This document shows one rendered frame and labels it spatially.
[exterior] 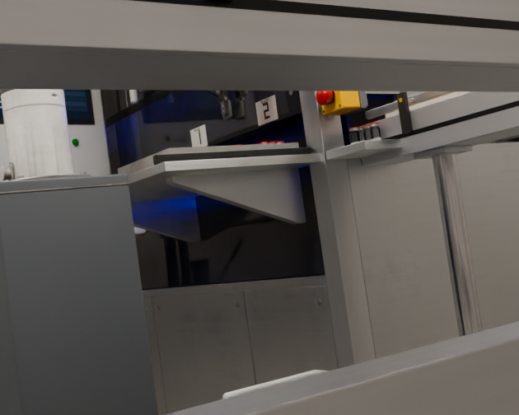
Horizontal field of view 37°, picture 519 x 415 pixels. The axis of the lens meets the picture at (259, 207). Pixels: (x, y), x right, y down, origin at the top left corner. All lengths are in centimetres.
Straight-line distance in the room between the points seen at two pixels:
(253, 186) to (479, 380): 102
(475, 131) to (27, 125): 87
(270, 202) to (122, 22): 121
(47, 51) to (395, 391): 43
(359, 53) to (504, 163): 150
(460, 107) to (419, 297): 52
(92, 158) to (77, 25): 203
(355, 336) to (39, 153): 79
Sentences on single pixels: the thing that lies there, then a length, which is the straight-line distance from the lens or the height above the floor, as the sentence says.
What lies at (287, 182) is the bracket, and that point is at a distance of 181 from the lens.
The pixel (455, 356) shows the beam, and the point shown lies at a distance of 81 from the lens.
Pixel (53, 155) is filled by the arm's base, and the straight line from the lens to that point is 152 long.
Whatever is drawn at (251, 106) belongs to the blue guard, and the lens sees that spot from 199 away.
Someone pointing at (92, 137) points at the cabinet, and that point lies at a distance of 263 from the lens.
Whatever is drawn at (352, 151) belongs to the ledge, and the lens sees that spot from 169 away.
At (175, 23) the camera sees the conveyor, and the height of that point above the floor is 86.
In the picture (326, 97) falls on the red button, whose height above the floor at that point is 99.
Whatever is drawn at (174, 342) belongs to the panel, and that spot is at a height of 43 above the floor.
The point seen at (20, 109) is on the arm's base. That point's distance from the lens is 154.
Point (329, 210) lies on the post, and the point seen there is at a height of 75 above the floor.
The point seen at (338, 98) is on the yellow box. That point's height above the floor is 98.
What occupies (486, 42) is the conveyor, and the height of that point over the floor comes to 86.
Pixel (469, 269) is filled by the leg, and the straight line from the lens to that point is 171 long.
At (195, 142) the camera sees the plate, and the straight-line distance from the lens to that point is 223.
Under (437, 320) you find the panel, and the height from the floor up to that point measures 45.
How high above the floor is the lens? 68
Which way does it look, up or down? 3 degrees up
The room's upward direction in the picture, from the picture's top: 8 degrees counter-clockwise
